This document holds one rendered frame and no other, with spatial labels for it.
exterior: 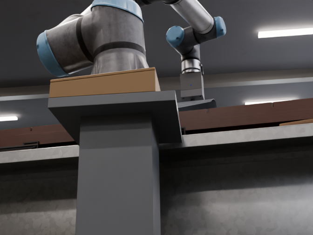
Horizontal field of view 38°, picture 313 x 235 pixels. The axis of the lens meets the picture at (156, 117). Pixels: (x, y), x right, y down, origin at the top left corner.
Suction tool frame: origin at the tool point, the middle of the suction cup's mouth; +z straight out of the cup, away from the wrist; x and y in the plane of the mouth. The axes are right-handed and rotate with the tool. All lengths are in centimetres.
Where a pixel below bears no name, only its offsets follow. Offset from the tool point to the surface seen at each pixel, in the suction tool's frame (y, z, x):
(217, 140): -14, 34, 61
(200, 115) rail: -7.6, 19.4, 41.2
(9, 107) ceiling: 548, -383, -745
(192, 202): -5, 45, 45
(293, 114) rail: -33, 22, 41
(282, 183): -27, 41, 45
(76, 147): 21, 33, 61
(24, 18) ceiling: 333, -381, -419
